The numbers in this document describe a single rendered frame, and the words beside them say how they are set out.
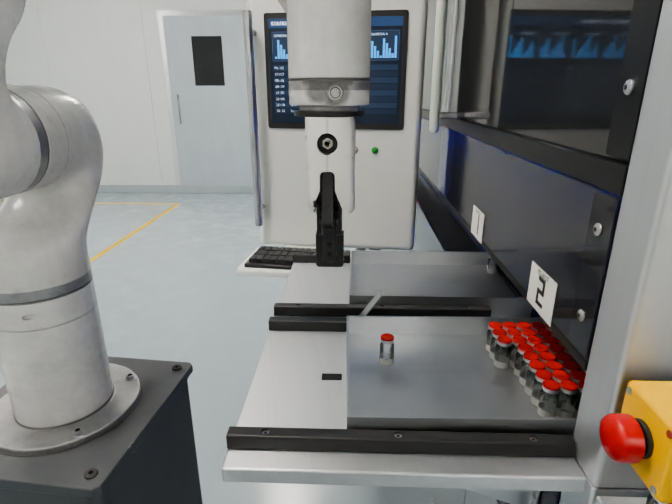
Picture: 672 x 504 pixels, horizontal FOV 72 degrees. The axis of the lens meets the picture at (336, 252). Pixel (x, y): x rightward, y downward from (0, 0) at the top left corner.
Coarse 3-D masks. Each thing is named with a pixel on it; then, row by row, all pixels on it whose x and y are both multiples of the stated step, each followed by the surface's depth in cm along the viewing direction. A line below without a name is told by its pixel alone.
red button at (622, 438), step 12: (612, 420) 40; (624, 420) 39; (636, 420) 39; (600, 432) 41; (612, 432) 39; (624, 432) 38; (636, 432) 38; (612, 444) 39; (624, 444) 38; (636, 444) 38; (612, 456) 39; (624, 456) 38; (636, 456) 38
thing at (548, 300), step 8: (536, 264) 64; (536, 272) 64; (544, 272) 61; (536, 280) 64; (552, 280) 59; (528, 288) 67; (536, 288) 64; (552, 288) 59; (528, 296) 67; (544, 296) 61; (552, 296) 59; (536, 304) 64; (544, 304) 61; (552, 304) 59; (544, 312) 61; (552, 312) 59; (544, 320) 61
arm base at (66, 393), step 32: (0, 320) 54; (32, 320) 54; (64, 320) 56; (96, 320) 61; (0, 352) 56; (32, 352) 55; (64, 352) 57; (96, 352) 61; (32, 384) 57; (64, 384) 58; (96, 384) 62; (128, 384) 68; (0, 416) 61; (32, 416) 58; (64, 416) 59; (96, 416) 61; (0, 448) 56; (32, 448) 56; (64, 448) 57
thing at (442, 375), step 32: (352, 320) 79; (384, 320) 79; (416, 320) 79; (448, 320) 78; (480, 320) 78; (512, 320) 78; (352, 352) 74; (416, 352) 74; (448, 352) 74; (480, 352) 74; (352, 384) 66; (384, 384) 66; (416, 384) 66; (448, 384) 66; (480, 384) 66; (512, 384) 66; (352, 416) 55; (384, 416) 55; (416, 416) 55; (448, 416) 55; (480, 416) 60; (512, 416) 60
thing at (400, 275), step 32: (352, 256) 111; (384, 256) 111; (416, 256) 111; (448, 256) 110; (480, 256) 110; (352, 288) 98; (384, 288) 98; (416, 288) 98; (448, 288) 98; (480, 288) 98
